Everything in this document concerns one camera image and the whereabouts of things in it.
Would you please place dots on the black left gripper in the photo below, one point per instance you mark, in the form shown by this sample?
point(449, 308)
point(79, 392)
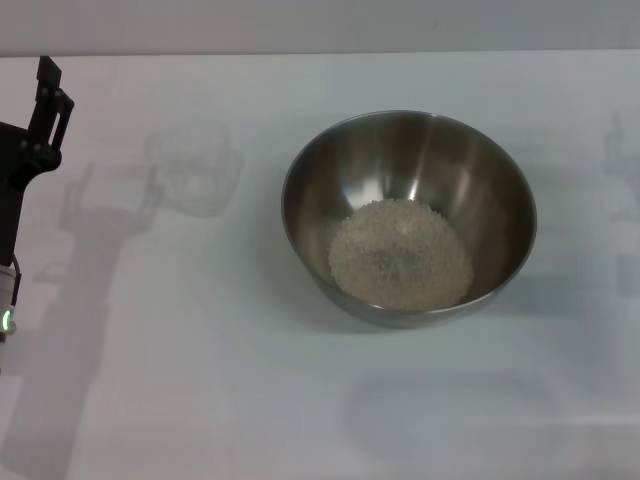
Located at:
point(12, 190)

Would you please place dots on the clear plastic measuring cup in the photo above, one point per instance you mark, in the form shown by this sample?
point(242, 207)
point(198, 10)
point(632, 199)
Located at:
point(200, 175)

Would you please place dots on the stainless steel mixing bowl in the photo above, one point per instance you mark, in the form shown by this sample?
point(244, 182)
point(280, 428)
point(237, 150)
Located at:
point(350, 190)

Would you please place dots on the white rice grains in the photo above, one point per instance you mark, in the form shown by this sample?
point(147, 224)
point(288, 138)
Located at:
point(365, 250)

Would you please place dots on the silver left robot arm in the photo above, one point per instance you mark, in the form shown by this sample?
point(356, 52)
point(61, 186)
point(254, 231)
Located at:
point(6, 300)

